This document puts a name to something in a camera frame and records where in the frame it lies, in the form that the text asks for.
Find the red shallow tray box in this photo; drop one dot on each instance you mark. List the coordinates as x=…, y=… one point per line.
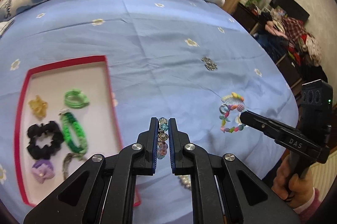
x=47, y=76

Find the white striped pillow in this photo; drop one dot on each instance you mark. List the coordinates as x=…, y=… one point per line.
x=5, y=28

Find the dark flat screen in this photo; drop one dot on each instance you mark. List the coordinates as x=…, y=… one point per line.
x=287, y=5

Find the dark cabinet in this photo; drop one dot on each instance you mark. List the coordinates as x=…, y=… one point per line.
x=289, y=71

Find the person's right forearm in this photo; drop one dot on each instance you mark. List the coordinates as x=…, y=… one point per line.
x=312, y=207

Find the clear beaded hair comb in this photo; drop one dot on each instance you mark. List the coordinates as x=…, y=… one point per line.
x=234, y=101

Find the person's right hand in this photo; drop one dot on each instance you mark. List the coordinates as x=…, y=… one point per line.
x=287, y=187

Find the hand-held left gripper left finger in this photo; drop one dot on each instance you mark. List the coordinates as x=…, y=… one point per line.
x=154, y=145

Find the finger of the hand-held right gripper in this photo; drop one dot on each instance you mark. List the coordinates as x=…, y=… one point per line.
x=259, y=124

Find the pile of clothes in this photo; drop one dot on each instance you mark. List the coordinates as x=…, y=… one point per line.
x=295, y=26

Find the black velvet scrunchie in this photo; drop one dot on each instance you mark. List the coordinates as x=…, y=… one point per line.
x=33, y=132

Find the blue floral bed sheet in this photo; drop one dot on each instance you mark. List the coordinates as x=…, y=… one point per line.
x=163, y=42

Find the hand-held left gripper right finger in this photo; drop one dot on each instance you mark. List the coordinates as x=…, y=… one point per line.
x=171, y=145

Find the yellow scrunchie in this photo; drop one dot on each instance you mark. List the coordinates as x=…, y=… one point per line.
x=38, y=107

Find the purple shell hair clip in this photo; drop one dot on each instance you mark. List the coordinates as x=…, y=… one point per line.
x=42, y=171

